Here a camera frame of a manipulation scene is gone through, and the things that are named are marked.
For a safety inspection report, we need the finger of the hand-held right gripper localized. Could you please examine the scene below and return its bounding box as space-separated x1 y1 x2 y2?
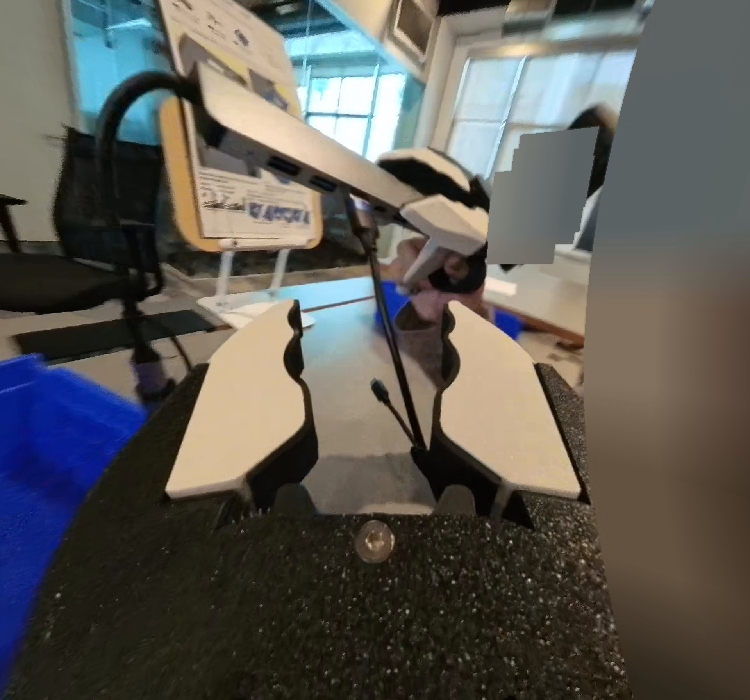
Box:
375 146 492 210
402 195 491 257

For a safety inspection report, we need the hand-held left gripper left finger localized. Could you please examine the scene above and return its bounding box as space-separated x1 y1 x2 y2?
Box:
165 299 320 510

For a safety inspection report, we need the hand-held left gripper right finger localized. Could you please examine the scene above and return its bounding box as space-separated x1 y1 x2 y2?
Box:
429 301 589 515

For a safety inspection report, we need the black usb cable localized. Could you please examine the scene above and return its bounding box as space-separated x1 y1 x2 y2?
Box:
343 193 429 452

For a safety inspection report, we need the blue plastic bin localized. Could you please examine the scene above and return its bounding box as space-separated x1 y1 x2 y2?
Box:
375 280 523 342
0 353 150 674

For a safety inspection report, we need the grey usb hub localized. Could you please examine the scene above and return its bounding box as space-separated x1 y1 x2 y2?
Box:
196 62 425 226

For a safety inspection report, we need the person's right hand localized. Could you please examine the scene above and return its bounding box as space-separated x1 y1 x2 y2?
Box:
394 240 457 387

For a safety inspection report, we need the white sign stand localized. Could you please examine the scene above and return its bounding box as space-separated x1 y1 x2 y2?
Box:
196 240 318 330

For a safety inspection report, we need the wooden sign board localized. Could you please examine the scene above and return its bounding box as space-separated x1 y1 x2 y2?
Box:
141 0 324 253

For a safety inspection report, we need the printed instruction sheet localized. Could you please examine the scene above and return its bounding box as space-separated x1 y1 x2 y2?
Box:
143 0 317 239

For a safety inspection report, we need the black office chair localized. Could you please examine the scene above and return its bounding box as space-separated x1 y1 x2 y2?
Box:
0 126 168 317

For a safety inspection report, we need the thick black hub cable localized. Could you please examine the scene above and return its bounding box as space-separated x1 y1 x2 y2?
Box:
94 70 203 405

